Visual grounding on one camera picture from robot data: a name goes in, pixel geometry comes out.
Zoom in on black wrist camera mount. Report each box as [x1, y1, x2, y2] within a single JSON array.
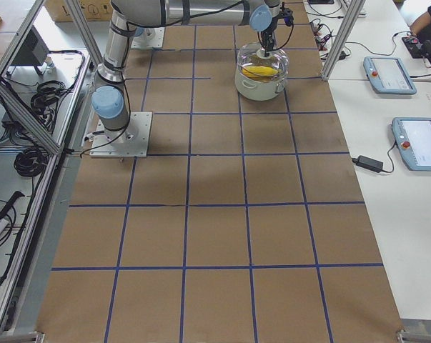
[[279, 2, 294, 27]]

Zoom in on pale green steel pot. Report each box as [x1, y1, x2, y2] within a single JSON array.
[[234, 69, 287, 101]]

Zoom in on aluminium frame post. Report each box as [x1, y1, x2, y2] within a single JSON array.
[[322, 0, 365, 81]]

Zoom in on cardboard box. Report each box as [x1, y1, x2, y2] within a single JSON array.
[[45, 0, 113, 23]]

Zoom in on black power adapter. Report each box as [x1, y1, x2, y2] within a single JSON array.
[[352, 155, 383, 173]]

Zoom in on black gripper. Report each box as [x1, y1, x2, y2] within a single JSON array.
[[260, 30, 274, 56]]

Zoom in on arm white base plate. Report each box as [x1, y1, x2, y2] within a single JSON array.
[[131, 27, 164, 50], [89, 111, 152, 158]]

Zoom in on brown paper table mat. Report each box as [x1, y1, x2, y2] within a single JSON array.
[[36, 1, 401, 342]]

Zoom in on far blue teach pendant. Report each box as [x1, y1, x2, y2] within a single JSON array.
[[363, 56, 417, 95]]

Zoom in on glass pot lid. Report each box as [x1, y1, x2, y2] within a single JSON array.
[[237, 42, 289, 82]]

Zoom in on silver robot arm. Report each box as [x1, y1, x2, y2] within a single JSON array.
[[134, 27, 156, 41], [91, 0, 289, 143]]

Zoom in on blue teach pendant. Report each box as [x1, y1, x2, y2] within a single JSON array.
[[392, 117, 431, 172], [363, 56, 417, 95]]

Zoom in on yellow corn cob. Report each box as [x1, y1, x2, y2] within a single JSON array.
[[242, 65, 279, 79]]

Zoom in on near blue teach pendant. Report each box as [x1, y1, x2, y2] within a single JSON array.
[[392, 117, 431, 172]]

